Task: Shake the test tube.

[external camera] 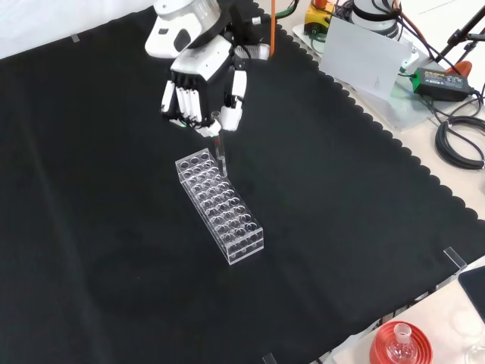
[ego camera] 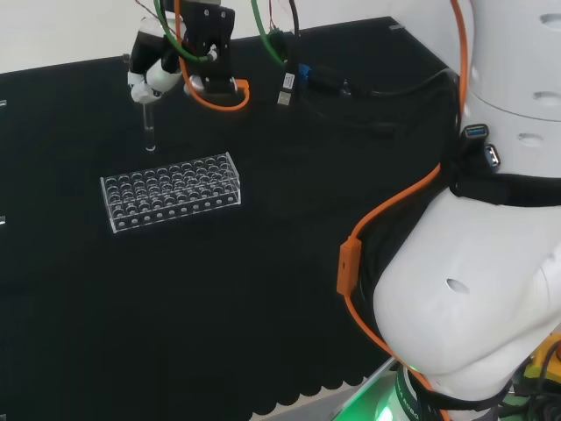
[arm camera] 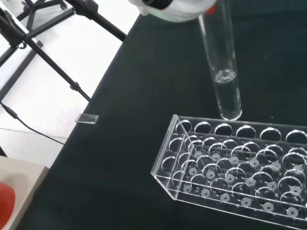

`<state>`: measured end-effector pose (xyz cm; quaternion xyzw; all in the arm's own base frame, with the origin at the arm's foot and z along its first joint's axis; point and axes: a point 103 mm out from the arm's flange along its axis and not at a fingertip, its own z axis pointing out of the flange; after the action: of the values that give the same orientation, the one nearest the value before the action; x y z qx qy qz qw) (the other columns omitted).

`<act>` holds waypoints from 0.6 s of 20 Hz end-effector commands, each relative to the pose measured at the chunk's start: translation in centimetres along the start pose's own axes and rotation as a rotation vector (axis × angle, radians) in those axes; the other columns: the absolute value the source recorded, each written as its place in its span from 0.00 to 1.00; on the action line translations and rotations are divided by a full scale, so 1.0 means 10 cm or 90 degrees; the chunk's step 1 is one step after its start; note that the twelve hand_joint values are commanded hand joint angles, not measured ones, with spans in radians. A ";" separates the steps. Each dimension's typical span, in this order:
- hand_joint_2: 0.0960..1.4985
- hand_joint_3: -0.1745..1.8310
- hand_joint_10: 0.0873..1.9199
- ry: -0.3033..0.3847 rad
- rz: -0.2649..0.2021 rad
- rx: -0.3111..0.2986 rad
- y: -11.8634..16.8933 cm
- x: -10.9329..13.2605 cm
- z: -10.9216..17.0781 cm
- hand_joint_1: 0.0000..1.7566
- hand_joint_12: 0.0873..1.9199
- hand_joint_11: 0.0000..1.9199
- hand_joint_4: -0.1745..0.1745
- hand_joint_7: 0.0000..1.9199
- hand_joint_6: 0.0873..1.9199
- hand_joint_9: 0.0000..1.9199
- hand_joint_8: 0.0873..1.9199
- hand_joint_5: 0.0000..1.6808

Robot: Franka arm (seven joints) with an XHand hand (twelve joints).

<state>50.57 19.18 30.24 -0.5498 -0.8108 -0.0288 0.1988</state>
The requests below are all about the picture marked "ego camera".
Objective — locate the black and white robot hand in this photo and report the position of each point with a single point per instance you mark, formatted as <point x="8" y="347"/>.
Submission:
<point x="153" y="66"/>

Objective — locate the clear glass test tube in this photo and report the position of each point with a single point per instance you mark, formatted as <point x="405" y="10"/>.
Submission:
<point x="149" y="127"/>

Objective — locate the clear plastic test tube rack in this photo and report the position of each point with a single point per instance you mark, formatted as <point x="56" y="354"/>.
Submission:
<point x="171" y="193"/>

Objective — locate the black bench cloth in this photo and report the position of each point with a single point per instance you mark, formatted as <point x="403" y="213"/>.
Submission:
<point x="197" y="245"/>

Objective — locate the black USB hub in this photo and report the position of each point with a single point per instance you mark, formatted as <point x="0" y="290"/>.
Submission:
<point x="480" y="147"/>

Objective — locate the yellow stop button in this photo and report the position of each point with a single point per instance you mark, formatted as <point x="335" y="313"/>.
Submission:
<point x="547" y="357"/>

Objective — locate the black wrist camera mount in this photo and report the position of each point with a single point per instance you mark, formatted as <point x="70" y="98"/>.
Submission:
<point x="210" y="48"/>

